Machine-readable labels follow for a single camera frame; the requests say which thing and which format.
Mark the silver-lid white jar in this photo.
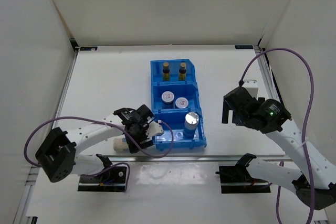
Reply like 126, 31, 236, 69
113, 136, 129, 152
183, 112, 200, 138

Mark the red-label lid jar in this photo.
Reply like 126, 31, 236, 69
175, 97, 189, 109
161, 91, 175, 109

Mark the brown bottle yellow label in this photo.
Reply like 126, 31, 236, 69
178, 62, 186, 81
162, 62, 170, 81

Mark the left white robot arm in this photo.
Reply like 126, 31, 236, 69
35, 105, 163, 183

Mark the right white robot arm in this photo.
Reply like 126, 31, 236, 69
222, 87, 335, 210

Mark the blue three-compartment plastic bin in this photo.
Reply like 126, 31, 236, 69
150, 59, 207, 151

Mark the right blue corner label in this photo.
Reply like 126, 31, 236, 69
235, 45, 254, 50

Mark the blue corner label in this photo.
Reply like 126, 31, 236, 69
79, 47, 98, 51
235, 45, 254, 50

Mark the left blue corner label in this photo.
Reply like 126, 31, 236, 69
79, 47, 98, 51

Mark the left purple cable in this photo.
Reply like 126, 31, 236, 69
24, 115, 174, 192

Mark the purple cable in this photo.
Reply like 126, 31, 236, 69
24, 115, 174, 192
237, 48, 314, 224

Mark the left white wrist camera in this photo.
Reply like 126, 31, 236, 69
146, 121, 164, 138

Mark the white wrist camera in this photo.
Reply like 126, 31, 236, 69
242, 79, 259, 98
146, 121, 164, 138

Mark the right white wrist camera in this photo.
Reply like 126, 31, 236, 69
242, 79, 259, 98

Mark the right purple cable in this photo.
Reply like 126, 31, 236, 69
237, 48, 314, 224

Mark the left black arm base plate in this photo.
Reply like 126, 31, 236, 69
77, 164, 129, 193

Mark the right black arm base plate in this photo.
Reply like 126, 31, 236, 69
216, 166, 271, 194

